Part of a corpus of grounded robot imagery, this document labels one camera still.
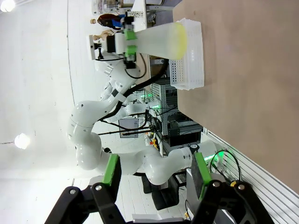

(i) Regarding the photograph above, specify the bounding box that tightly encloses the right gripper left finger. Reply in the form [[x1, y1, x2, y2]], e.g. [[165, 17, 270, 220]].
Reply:
[[45, 154, 127, 224]]

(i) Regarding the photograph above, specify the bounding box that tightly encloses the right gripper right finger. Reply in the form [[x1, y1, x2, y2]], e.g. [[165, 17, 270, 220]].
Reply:
[[191, 151, 276, 224]]

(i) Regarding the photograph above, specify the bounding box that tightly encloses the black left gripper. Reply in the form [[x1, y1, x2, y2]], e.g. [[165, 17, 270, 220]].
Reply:
[[106, 11, 139, 70]]

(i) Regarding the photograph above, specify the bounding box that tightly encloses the white round flask cap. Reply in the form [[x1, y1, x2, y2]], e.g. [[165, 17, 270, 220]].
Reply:
[[114, 33, 128, 54]]

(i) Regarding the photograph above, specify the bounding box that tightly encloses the translucent plastic Erlenmeyer flask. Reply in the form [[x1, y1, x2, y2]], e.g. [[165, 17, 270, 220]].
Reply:
[[135, 21, 188, 60]]

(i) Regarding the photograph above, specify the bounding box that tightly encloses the bare beige mannequin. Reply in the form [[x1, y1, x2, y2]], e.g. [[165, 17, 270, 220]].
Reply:
[[93, 29, 115, 40]]

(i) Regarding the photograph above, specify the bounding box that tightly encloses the mannequin in dark red top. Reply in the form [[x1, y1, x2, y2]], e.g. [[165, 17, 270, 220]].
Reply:
[[90, 13, 122, 29]]

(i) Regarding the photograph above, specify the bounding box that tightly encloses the black computer case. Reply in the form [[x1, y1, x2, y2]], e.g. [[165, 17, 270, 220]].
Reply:
[[167, 123, 202, 147]]

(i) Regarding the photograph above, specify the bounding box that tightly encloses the white paper sheet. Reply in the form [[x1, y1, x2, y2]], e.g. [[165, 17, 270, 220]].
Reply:
[[118, 117, 140, 139]]

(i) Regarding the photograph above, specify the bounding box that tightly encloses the white perforated plastic basket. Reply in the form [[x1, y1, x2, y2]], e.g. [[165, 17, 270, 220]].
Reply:
[[169, 18, 206, 91]]

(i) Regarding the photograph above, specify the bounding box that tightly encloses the round ceiling lamp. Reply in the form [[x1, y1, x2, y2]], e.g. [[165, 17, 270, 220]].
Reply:
[[14, 132, 31, 150], [0, 0, 16, 13]]

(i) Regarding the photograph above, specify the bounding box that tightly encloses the thin black cable gold plug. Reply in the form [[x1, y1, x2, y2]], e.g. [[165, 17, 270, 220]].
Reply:
[[209, 150, 242, 188]]

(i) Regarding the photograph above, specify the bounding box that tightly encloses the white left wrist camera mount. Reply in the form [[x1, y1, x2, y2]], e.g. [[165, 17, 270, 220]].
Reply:
[[88, 34, 105, 61]]

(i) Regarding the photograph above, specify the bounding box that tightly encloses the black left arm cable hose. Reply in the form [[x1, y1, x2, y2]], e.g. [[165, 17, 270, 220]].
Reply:
[[97, 58, 170, 124]]

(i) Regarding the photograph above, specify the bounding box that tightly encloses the aluminium frame rack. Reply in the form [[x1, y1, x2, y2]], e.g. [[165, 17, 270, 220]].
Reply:
[[149, 79, 204, 164]]

